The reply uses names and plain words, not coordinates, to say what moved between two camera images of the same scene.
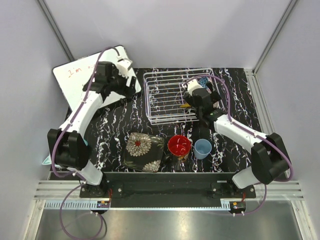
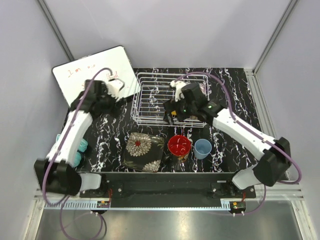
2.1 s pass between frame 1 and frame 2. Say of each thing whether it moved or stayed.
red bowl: stayed
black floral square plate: stayed
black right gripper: moved
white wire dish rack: moved
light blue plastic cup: stayed
